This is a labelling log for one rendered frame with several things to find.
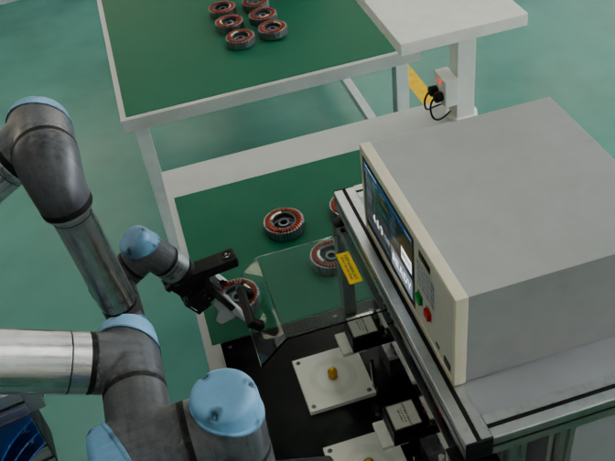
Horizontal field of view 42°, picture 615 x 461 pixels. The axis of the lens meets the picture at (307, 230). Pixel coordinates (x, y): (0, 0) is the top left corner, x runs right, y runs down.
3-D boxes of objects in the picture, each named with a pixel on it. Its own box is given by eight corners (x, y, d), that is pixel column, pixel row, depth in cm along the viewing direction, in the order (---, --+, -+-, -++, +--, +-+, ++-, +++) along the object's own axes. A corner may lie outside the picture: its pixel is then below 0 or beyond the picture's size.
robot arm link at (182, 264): (172, 240, 178) (183, 262, 172) (186, 249, 181) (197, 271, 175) (148, 262, 179) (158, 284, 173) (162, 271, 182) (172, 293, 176)
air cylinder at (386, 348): (390, 376, 175) (388, 360, 171) (378, 352, 181) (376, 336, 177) (411, 369, 176) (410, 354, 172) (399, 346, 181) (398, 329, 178)
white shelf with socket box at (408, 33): (405, 187, 228) (400, 44, 198) (362, 122, 255) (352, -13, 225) (517, 156, 232) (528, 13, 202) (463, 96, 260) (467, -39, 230)
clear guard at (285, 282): (261, 367, 151) (256, 347, 147) (234, 284, 168) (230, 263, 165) (421, 319, 155) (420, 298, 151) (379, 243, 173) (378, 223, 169)
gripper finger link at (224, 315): (232, 333, 188) (205, 306, 186) (250, 316, 187) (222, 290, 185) (231, 337, 185) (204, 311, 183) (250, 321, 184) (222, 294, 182)
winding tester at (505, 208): (453, 387, 129) (455, 301, 116) (365, 225, 161) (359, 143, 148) (666, 321, 135) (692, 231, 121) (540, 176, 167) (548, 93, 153)
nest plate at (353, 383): (310, 415, 169) (309, 412, 169) (292, 364, 181) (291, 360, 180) (376, 395, 172) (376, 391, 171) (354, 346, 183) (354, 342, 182)
